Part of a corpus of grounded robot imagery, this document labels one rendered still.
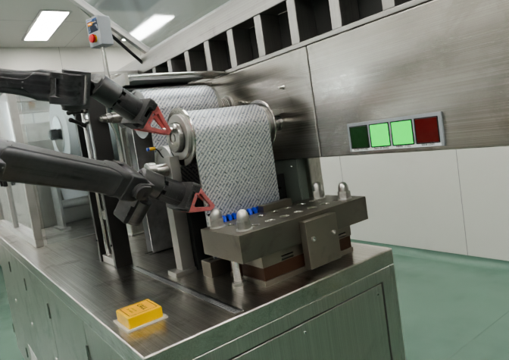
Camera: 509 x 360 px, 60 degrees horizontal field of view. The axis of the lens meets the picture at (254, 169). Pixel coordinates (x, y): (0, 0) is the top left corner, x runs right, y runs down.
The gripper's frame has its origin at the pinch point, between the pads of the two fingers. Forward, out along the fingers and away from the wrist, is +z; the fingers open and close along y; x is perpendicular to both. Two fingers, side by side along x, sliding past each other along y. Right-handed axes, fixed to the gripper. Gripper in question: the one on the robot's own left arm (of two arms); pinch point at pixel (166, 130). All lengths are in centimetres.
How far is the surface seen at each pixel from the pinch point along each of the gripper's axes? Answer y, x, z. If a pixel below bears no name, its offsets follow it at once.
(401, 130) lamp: 43, 18, 30
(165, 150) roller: -9.4, -2.0, 6.6
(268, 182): 7.9, 1.8, 29.8
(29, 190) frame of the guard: -96, -25, 2
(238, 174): 7.3, -0.9, 20.3
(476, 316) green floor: -14, 14, 228
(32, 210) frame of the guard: -95, -32, 7
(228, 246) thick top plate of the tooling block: 22.8, -20.0, 14.8
